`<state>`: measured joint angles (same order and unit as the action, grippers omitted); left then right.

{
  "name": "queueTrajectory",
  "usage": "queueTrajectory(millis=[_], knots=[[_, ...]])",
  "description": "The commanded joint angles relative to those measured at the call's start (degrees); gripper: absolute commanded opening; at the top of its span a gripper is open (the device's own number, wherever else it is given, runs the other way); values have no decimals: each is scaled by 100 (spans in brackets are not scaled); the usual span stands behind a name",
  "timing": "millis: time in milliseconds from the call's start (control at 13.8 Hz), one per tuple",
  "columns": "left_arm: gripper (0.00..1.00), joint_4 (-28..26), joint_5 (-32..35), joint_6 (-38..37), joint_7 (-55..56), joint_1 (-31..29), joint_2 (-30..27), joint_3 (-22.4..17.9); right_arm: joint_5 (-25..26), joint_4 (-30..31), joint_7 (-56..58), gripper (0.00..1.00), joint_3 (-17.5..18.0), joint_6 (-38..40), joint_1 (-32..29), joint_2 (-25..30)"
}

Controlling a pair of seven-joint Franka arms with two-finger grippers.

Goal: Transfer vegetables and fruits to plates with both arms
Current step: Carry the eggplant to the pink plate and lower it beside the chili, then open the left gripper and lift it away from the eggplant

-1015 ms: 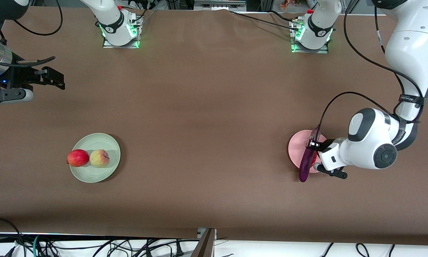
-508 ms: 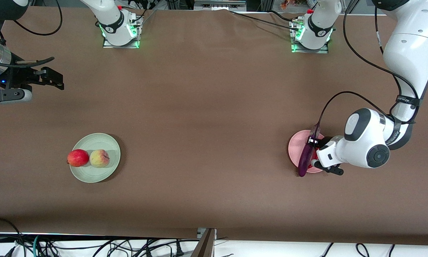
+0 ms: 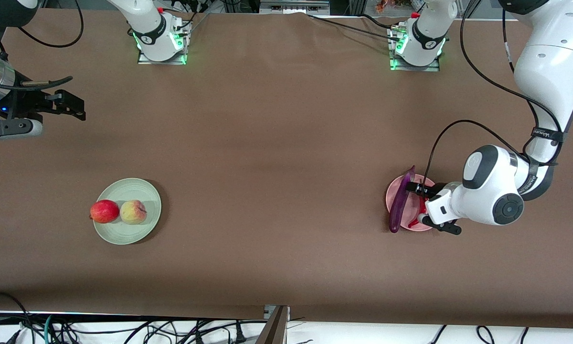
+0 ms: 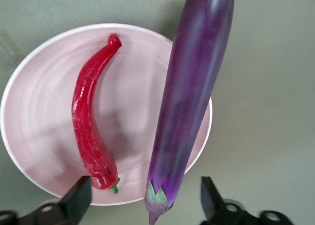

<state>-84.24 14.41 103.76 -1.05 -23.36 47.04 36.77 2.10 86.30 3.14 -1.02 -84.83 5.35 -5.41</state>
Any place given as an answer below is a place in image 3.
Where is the purple eggplant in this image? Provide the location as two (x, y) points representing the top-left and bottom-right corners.
(389, 165), (416, 234)

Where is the red chili pepper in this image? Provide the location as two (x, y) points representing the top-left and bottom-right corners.
(407, 204), (429, 228)

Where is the red apple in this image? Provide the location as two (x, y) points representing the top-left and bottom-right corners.
(89, 199), (120, 224)

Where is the yellow pink peach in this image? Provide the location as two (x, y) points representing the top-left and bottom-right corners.
(119, 200), (148, 226)

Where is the pink plate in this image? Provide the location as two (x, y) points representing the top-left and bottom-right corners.
(386, 174), (438, 232)

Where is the pale green plate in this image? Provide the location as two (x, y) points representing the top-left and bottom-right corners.
(93, 178), (162, 246)

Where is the brown table cover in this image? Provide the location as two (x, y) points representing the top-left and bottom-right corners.
(0, 9), (573, 329)

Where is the silver metal box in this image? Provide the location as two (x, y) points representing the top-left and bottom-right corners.
(260, 0), (330, 15)

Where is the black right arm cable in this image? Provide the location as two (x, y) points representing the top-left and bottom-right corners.
(0, 0), (84, 92)

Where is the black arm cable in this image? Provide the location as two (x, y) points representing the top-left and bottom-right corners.
(0, 0), (84, 92)
(423, 0), (566, 192)

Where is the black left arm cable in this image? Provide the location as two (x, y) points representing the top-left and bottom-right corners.
(423, 0), (566, 192)

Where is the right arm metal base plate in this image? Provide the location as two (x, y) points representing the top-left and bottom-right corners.
(138, 18), (192, 65)

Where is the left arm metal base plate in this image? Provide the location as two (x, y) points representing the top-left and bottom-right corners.
(388, 26), (441, 72)

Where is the black base cable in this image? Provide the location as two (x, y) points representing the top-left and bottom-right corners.
(306, 13), (404, 43)

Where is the thick black floor cable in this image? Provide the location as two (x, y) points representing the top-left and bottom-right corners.
(0, 291), (34, 344)

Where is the grey metal post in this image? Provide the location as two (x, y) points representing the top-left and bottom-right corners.
(255, 305), (291, 344)

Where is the teal floor cable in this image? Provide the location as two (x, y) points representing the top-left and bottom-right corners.
(43, 314), (59, 344)

